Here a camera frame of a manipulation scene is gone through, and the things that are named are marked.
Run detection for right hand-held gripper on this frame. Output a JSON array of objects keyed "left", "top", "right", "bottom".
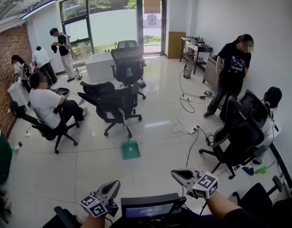
[{"left": 171, "top": 167, "right": 219, "bottom": 200}]

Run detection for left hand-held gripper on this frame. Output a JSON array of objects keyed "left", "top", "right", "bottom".
[{"left": 78, "top": 180, "right": 121, "bottom": 218}]

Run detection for green dustpan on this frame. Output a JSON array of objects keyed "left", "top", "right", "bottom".
[{"left": 119, "top": 108, "right": 141, "bottom": 161}]

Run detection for person's left forearm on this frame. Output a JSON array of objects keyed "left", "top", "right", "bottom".
[{"left": 80, "top": 214, "right": 106, "bottom": 228}]

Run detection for person's right forearm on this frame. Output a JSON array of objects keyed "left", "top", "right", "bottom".
[{"left": 206, "top": 190, "right": 244, "bottom": 219}]

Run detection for black chest-mounted display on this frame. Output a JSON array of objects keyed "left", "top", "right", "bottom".
[{"left": 110, "top": 192, "right": 187, "bottom": 228}]

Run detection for black mesh office chair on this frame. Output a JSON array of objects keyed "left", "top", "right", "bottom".
[
  {"left": 198, "top": 89, "right": 269, "bottom": 180},
  {"left": 10, "top": 100, "right": 80, "bottom": 154},
  {"left": 42, "top": 205, "right": 82, "bottom": 228},
  {"left": 77, "top": 81, "right": 143, "bottom": 139},
  {"left": 110, "top": 39, "right": 147, "bottom": 99},
  {"left": 233, "top": 174, "right": 292, "bottom": 228}
]

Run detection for blue cloth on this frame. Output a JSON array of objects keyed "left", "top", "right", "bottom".
[{"left": 242, "top": 165, "right": 256, "bottom": 177}]

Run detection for person's black shirt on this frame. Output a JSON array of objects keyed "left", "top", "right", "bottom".
[{"left": 184, "top": 208, "right": 275, "bottom": 228}]

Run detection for green spray bottle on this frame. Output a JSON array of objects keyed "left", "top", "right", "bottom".
[{"left": 10, "top": 141, "right": 23, "bottom": 155}]

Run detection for brown wooden cabinet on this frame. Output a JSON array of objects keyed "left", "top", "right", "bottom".
[{"left": 202, "top": 55, "right": 224, "bottom": 84}]

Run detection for gray chair seat shell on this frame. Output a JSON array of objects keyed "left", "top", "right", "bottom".
[{"left": 54, "top": 87, "right": 70, "bottom": 97}]

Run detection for green bin with white lid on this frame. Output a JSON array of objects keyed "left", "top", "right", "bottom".
[{"left": 0, "top": 129, "right": 13, "bottom": 185}]

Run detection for large white desk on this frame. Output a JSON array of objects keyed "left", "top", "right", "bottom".
[{"left": 85, "top": 51, "right": 146, "bottom": 83}]

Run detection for black shelf table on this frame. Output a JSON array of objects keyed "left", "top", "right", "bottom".
[{"left": 179, "top": 36, "right": 214, "bottom": 75}]

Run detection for brown wooden board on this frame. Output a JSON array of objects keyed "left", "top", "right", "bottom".
[{"left": 168, "top": 31, "right": 186, "bottom": 59}]

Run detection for low white cabinet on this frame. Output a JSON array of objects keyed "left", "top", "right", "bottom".
[{"left": 7, "top": 81, "right": 31, "bottom": 111}]

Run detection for red and white paper notices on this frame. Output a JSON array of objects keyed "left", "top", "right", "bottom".
[{"left": 143, "top": 13, "right": 162, "bottom": 30}]

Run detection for brown door blind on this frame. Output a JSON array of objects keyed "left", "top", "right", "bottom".
[{"left": 143, "top": 0, "right": 162, "bottom": 14}]

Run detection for ceiling light strip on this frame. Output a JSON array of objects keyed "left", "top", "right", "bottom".
[{"left": 20, "top": 0, "right": 58, "bottom": 20}]

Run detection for white floor cable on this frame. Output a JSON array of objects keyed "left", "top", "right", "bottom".
[{"left": 171, "top": 123, "right": 192, "bottom": 135}]

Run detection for black floor cable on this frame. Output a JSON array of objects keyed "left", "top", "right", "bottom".
[{"left": 178, "top": 69, "right": 208, "bottom": 114}]

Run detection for black wire waste basket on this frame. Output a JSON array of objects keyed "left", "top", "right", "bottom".
[{"left": 183, "top": 65, "right": 193, "bottom": 79}]

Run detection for black-framed glass window wall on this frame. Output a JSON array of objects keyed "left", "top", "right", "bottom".
[{"left": 59, "top": 0, "right": 167, "bottom": 65}]

